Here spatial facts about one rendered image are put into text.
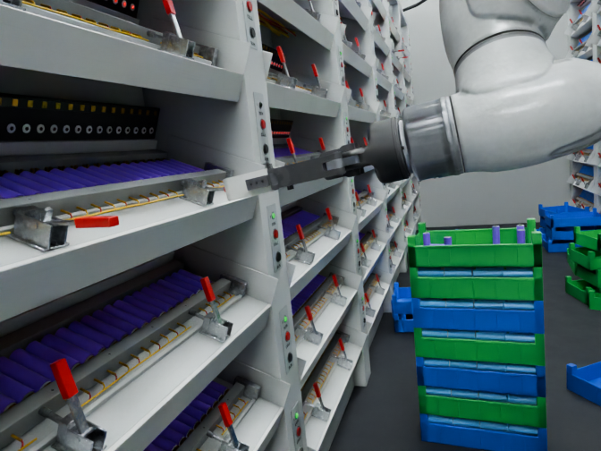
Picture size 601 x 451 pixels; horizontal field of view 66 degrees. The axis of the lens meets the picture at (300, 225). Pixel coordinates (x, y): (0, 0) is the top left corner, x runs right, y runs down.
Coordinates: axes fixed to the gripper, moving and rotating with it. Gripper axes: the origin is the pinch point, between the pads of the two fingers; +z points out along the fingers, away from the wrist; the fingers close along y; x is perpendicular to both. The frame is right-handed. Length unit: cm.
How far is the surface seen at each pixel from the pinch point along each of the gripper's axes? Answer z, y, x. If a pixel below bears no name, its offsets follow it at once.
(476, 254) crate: -26, 58, -29
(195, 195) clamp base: 8.6, -1.0, 0.3
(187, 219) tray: 7.2, -6.7, -2.4
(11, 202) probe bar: 11.2, -26.6, 3.3
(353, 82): 11, 156, 33
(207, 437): 18.5, 0.6, -36.7
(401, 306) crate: 8, 133, -64
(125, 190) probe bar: 10.7, -12.1, 2.7
